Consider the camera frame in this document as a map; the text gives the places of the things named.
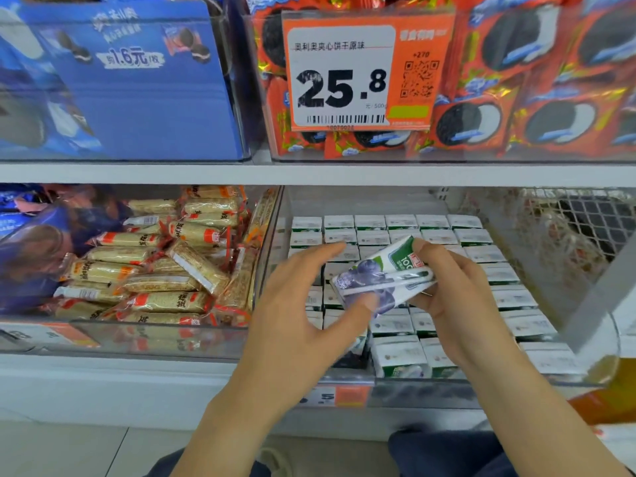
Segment person's left hand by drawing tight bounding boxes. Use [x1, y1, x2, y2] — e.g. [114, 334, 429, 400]
[237, 243, 382, 413]

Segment person's right hand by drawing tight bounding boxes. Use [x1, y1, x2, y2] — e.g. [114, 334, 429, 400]
[409, 240, 518, 378]

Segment rows of white juice cartons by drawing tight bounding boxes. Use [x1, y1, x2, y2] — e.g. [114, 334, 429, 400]
[286, 213, 592, 380]

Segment blueberry juice carton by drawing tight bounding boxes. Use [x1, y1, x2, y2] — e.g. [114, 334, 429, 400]
[330, 235, 439, 316]

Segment person's left forearm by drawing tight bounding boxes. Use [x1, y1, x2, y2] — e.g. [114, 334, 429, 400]
[171, 392, 311, 477]

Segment person's right forearm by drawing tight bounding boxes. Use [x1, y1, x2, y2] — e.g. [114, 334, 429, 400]
[462, 344, 632, 477]

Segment person's left white shoe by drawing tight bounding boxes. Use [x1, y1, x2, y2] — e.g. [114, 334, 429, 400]
[256, 447, 294, 477]

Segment person's blue jeans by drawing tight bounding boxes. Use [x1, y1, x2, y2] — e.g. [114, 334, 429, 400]
[147, 429, 518, 477]

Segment small orange price tag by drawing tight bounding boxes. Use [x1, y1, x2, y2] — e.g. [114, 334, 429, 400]
[298, 382, 374, 410]

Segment clear plastic display bin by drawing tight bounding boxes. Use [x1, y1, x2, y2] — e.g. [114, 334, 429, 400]
[0, 184, 284, 360]
[256, 185, 622, 408]

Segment pile of yellow wafer bars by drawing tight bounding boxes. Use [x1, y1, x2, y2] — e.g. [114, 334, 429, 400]
[44, 185, 282, 329]

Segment yellow orange snack packet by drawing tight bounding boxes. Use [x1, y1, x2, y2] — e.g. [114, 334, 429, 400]
[566, 359, 636, 425]

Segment faded orange price tag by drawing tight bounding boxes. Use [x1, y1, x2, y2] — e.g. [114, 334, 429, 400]
[0, 321, 101, 352]

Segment stack of red cookie packets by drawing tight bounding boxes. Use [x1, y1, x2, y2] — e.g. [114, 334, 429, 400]
[243, 0, 636, 161]

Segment large white orange price tag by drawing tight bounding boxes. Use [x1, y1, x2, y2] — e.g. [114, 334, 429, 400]
[282, 9, 456, 133]

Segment pile of blue snack packets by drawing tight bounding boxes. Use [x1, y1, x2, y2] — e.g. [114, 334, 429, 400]
[0, 185, 131, 316]

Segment blue cardboard display box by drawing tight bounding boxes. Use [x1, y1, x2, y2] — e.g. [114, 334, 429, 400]
[0, 0, 258, 162]

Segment white wire mesh divider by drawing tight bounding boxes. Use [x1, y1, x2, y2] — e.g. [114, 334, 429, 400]
[527, 187, 636, 284]

